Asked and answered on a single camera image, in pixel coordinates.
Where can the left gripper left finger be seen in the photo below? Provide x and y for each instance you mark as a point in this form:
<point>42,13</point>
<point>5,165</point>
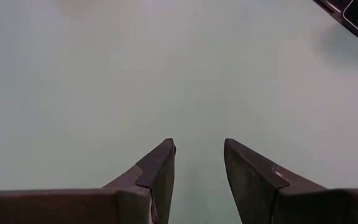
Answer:
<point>89,207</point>

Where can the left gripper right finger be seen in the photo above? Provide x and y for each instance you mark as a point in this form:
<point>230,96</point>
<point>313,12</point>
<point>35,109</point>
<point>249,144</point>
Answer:
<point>275,202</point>

